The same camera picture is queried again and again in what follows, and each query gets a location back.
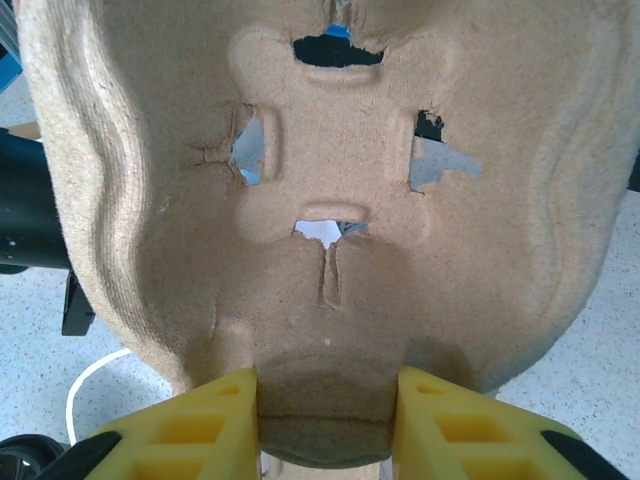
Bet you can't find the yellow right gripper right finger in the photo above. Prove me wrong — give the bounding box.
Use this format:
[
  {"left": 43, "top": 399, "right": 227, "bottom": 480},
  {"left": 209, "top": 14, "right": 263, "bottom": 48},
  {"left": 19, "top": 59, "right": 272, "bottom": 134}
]
[{"left": 392, "top": 364, "right": 629, "bottom": 480}]

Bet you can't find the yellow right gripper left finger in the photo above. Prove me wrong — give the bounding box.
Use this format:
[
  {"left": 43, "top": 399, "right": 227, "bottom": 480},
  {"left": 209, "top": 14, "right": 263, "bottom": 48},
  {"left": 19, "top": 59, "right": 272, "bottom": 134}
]
[{"left": 42, "top": 367, "right": 262, "bottom": 480}]

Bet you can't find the white red paper gift bag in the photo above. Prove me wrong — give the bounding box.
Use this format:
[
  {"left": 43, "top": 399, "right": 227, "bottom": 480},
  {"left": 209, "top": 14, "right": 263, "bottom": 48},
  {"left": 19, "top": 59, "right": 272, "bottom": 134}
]
[{"left": 64, "top": 346, "right": 134, "bottom": 446}]

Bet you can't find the brown pulp cup carrier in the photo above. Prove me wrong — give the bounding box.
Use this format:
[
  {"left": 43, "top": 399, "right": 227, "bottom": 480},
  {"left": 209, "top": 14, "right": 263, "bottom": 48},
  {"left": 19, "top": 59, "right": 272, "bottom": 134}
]
[{"left": 14, "top": 0, "right": 637, "bottom": 480}]

